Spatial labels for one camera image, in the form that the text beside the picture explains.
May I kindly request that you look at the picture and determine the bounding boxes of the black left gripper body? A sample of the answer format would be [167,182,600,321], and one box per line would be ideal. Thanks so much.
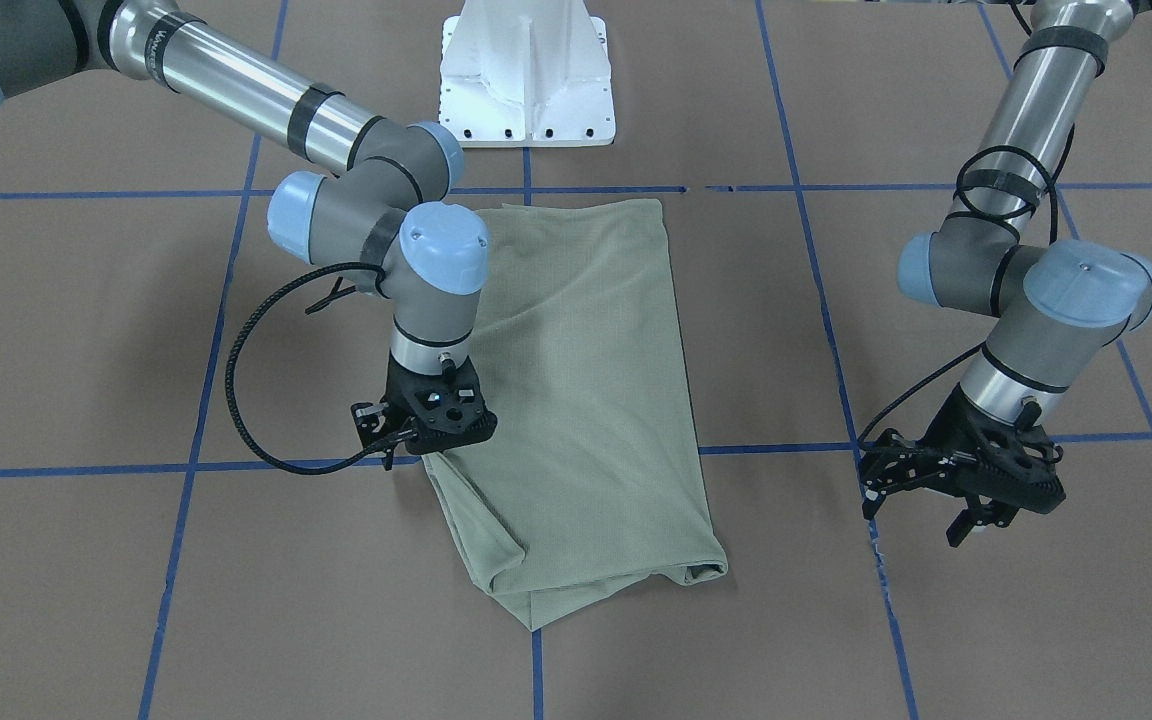
[922,386,1066,514]

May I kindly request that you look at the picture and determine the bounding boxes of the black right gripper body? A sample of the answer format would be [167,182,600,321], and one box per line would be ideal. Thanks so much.
[384,359,497,456]

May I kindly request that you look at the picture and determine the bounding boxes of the olive green long-sleeve shirt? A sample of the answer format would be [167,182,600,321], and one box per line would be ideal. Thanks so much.
[424,199,730,632]

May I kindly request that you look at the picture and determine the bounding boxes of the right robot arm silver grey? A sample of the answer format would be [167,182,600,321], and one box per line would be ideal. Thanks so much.
[0,1,497,455]

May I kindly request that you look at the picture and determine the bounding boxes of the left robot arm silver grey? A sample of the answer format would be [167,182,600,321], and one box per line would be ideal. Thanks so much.
[867,1,1152,546]

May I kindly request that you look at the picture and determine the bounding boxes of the brown table mat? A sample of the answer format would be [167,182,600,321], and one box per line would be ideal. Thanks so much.
[0,1,1152,719]

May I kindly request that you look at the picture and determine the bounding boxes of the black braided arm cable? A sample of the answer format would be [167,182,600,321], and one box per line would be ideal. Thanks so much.
[223,262,417,476]

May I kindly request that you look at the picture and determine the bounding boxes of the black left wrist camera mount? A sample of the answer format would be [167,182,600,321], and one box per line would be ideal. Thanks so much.
[859,429,954,521]

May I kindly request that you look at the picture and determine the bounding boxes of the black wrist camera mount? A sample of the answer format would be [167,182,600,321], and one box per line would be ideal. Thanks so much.
[349,400,420,471]
[859,429,954,521]

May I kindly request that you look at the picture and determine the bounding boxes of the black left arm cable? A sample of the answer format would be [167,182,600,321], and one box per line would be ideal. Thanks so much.
[854,126,1077,450]

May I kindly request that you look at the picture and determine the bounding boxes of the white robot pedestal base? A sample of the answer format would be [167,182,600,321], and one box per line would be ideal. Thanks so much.
[438,1,617,149]

